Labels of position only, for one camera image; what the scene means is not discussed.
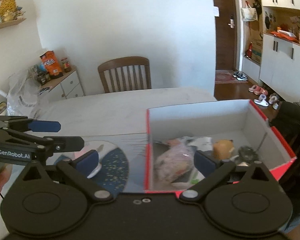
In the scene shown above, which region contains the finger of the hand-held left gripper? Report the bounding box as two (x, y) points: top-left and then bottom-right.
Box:
(0, 116), (62, 133)
(8, 129), (85, 159)

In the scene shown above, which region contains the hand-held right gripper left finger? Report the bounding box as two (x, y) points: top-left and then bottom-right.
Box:
(22, 149), (114, 201)

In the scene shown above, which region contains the white tote bag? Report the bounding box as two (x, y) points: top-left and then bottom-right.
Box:
(241, 1), (258, 22)

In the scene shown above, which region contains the brown cardboard box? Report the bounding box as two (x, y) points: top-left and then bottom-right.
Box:
(250, 39), (263, 64)

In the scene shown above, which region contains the pair of beige shoes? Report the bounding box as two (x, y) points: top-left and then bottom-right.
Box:
(268, 93), (281, 109)

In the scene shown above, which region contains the white marble desktop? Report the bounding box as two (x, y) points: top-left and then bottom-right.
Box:
(0, 87), (298, 198)

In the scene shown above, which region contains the white floor cabinet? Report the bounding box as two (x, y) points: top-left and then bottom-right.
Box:
(259, 33), (300, 103)

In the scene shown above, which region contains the orange snack box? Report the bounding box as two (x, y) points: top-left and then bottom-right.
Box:
(39, 51), (64, 79)

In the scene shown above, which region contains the yellow ornament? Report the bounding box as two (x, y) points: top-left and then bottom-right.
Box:
(0, 0), (18, 22)

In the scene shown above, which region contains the pair of pink slippers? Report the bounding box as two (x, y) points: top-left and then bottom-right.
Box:
(249, 85), (268, 96)

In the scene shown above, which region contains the patterned door rug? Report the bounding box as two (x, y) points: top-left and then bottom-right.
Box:
(215, 70), (249, 85)

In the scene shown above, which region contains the red fire extinguisher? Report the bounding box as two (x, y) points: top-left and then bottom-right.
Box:
(245, 42), (254, 59)

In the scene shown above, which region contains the clear plastic bag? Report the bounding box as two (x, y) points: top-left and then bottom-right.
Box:
(5, 69), (50, 121)

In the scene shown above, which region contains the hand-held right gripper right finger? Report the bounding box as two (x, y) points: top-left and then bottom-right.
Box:
(179, 150), (278, 202)

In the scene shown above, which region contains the pair of dark sneakers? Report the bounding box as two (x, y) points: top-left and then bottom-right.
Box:
(232, 71), (249, 81)

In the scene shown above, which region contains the yellow bear toy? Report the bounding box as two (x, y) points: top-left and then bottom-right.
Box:
(213, 140), (234, 159)

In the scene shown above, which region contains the blue speckled round base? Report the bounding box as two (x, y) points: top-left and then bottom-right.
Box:
(57, 147), (129, 193)

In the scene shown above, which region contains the orange packet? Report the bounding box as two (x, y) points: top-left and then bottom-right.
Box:
(270, 29), (300, 42)

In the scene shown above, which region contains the brown wooden door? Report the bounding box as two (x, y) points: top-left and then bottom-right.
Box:
(210, 0), (243, 71)

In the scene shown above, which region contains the white purple snack packet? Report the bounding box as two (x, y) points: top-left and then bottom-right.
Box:
(154, 140), (198, 183)

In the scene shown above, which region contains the red cardboard box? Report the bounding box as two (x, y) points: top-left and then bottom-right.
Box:
(144, 99), (297, 197)

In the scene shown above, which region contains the dark chair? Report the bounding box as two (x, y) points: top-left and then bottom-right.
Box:
(270, 101), (300, 235)

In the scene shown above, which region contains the dark speckled pouch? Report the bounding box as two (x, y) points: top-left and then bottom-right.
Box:
(237, 145), (259, 166)

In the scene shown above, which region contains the dark blue speckled plate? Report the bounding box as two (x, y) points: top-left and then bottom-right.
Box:
(49, 140), (131, 194)

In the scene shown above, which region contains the brown wooden chair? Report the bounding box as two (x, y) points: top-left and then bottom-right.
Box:
(98, 56), (152, 93)

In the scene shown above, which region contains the wooden wall shelf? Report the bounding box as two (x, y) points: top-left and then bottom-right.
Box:
(0, 17), (27, 32)

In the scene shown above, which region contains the brown sauce jar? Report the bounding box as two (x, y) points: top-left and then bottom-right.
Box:
(61, 57), (71, 73)

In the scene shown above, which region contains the pair of white slippers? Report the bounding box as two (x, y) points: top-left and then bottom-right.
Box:
(254, 94), (269, 107)

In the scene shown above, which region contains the person's left hand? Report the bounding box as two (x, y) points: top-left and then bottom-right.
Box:
(0, 165), (13, 203)

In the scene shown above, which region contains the small white drawer cabinet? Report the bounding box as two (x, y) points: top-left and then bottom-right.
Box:
(37, 66), (86, 103)

